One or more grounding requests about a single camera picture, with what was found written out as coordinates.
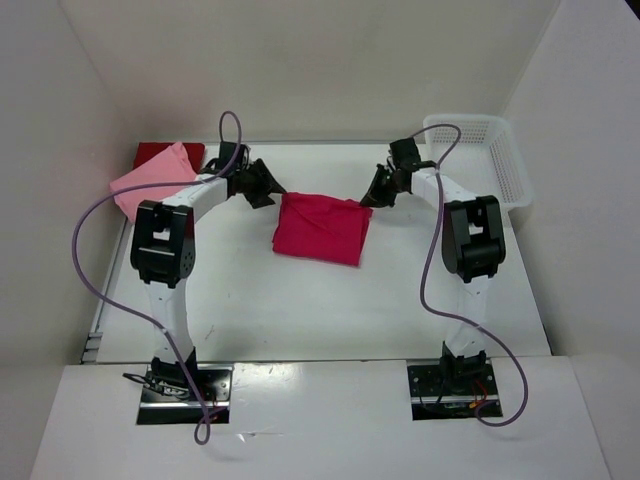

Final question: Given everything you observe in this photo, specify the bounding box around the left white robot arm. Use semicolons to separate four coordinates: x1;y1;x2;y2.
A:
130;159;286;400

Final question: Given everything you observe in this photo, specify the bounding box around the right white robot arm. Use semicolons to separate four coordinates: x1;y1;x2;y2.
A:
361;165;506;393

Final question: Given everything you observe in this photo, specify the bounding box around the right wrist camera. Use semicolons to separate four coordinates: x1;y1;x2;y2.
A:
389;137;422;172

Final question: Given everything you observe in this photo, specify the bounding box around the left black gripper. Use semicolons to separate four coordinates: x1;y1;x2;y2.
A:
235;157;285;209

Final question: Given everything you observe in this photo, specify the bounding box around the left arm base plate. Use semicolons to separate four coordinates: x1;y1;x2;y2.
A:
124;364;233;426

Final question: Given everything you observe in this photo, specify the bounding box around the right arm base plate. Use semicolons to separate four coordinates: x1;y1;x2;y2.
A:
407;360;503;421

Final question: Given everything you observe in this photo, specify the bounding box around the pink t shirt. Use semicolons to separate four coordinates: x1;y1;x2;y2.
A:
108;141;203;224

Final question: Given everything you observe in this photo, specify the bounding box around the crimson t shirt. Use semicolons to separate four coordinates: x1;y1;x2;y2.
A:
272;193;373;267

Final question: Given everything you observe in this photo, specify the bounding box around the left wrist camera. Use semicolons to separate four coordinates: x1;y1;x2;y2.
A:
215;141;249;176

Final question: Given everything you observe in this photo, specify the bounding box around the white plastic basket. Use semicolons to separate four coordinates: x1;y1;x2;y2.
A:
423;114;533;211

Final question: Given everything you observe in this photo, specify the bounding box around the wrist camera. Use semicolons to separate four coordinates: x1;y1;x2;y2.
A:
215;141;249;176
389;137;422;172

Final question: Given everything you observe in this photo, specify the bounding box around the dark red t shirt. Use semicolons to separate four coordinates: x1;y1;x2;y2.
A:
133;142;205;180

